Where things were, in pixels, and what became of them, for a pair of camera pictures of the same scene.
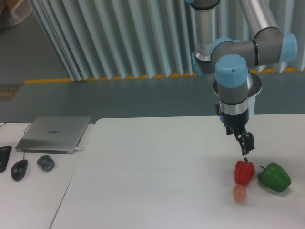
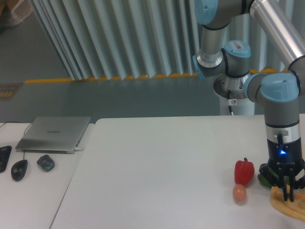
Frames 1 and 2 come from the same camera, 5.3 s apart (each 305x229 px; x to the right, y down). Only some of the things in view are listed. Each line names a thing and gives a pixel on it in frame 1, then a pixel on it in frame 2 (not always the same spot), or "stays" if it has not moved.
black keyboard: [5, 153] stays
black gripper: [238, 122] → [285, 160]
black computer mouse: [18, 170] stays
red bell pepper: [244, 171] stays
